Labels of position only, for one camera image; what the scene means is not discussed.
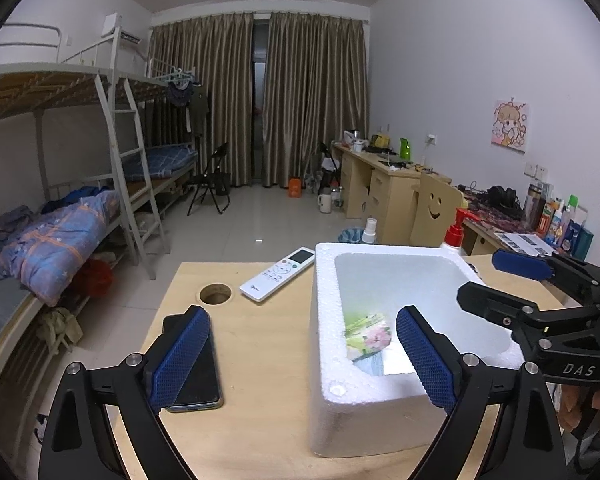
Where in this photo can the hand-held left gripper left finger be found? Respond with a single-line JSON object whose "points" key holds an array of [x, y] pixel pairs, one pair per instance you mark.
{"points": [[180, 360]]}

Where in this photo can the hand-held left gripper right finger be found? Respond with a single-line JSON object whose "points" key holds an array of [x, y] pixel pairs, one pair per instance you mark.
{"points": [[425, 360]]}

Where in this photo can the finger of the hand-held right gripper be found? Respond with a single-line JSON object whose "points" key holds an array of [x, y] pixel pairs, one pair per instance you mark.
{"points": [[495, 302], [522, 264]]}

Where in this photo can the floral tissue pack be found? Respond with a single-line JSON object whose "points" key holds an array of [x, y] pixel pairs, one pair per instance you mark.
{"points": [[367, 335]]}

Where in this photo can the white styrofoam box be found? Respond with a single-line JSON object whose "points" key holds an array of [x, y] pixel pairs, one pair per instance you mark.
{"points": [[360, 410]]}

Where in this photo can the person's right hand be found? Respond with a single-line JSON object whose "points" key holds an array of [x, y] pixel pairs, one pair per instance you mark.
{"points": [[569, 407]]}

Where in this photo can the white printed leaflet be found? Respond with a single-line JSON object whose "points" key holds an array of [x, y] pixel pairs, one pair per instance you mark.
{"points": [[525, 242]]}

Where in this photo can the black smartphone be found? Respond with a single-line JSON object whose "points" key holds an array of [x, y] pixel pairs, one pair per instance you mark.
{"points": [[200, 385]]}

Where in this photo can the dark thermos bottle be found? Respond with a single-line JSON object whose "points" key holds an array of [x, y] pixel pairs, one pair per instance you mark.
{"points": [[532, 205]]}

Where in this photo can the teal container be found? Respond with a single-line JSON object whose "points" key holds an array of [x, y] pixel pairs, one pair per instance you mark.
{"points": [[584, 244]]}

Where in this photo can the white green-capped bottle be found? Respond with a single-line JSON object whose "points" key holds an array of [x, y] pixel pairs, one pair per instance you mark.
{"points": [[570, 215]]}

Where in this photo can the black headphones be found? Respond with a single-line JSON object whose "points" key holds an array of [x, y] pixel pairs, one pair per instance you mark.
{"points": [[500, 196]]}

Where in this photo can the white red pump bottle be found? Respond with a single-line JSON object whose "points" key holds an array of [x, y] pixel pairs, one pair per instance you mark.
{"points": [[452, 240]]}

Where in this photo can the wooden smiley chair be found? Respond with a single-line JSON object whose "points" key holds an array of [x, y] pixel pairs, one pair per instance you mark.
{"points": [[432, 210]]}

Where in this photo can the red clothes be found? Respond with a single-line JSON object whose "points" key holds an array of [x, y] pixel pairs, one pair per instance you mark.
{"points": [[96, 280]]}

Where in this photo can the white remote control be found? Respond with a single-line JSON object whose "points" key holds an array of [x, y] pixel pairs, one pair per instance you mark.
{"points": [[275, 277]]}

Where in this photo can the olive cloth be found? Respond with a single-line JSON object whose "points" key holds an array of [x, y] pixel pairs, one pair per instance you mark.
{"points": [[57, 330]]}

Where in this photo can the white spray bottle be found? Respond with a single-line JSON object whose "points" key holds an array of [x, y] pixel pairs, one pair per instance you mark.
{"points": [[370, 232]]}

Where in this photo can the light wooden desk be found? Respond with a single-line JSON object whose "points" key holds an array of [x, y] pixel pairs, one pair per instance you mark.
{"points": [[385, 195]]}

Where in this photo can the green bag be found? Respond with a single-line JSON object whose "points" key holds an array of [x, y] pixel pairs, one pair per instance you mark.
{"points": [[405, 149]]}

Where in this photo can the blue orange checked quilt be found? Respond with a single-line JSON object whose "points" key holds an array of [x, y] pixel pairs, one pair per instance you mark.
{"points": [[55, 240]]}

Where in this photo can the black folding chair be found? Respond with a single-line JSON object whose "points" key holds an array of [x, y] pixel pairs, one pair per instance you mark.
{"points": [[210, 180]]}

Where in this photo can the white metal bunk bed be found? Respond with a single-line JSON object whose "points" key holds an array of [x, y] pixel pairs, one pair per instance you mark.
{"points": [[170, 175], [125, 160]]}

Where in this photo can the blue checked mattress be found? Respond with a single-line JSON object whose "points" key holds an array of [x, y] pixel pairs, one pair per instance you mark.
{"points": [[162, 160]]}

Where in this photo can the orange box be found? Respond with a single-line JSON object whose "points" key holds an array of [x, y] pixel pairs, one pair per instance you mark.
{"points": [[295, 188]]}

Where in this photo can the dark hanging clothes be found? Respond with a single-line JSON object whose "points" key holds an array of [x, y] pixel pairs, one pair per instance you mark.
{"points": [[197, 107]]}

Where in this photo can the brown curtain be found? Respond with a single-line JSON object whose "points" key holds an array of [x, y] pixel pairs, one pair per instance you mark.
{"points": [[315, 100], [205, 100]]}

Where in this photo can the light blue clothes hanger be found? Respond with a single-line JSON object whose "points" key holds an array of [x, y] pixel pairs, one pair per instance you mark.
{"points": [[177, 76]]}

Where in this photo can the white air conditioner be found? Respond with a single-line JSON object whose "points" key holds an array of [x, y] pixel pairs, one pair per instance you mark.
{"points": [[115, 25]]}

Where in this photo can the white wall switch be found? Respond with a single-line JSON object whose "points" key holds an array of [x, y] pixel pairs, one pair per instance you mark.
{"points": [[535, 170]]}

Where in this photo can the pink cartoon wall poster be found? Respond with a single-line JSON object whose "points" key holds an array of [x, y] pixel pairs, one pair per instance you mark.
{"points": [[510, 126]]}

